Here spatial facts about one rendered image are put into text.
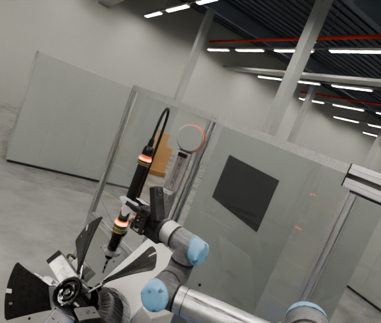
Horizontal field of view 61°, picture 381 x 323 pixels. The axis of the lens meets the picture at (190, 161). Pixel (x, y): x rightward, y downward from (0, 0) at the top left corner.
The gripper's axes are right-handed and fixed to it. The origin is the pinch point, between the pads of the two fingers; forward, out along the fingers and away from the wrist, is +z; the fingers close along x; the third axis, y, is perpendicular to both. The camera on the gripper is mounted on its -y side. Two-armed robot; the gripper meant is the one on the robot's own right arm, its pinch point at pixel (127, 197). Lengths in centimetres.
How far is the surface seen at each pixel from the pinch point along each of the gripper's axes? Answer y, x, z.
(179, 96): -78, 807, 646
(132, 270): 27.1, 9.3, -7.1
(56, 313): 51, -6, 8
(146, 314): 70, 51, 5
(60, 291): 44.8, -4.4, 10.9
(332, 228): -13, 61, -56
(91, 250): 90, 88, 93
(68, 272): 53, 14, 30
